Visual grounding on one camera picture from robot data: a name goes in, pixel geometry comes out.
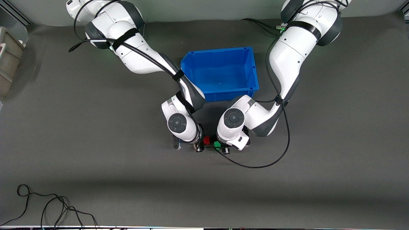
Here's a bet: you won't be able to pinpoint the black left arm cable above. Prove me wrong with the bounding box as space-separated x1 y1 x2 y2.
215 0 349 169

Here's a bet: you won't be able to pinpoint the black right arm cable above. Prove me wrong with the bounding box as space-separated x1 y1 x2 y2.
68 0 205 144

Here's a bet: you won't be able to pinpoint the black base power cables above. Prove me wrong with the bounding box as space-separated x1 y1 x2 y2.
241 18 285 36

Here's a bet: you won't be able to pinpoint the beige plastic crate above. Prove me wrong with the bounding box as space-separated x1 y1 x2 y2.
0 26 26 101

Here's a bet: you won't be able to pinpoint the aluminium frame rail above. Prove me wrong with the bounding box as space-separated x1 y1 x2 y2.
0 0 33 26

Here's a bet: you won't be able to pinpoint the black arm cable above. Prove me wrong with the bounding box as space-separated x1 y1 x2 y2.
68 0 205 144
215 0 349 169

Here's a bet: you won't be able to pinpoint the blue plastic bin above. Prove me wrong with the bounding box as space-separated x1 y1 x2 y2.
181 47 259 103

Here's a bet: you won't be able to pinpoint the loose black table cable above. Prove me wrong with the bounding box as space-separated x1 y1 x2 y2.
41 195 99 230
0 184 69 226

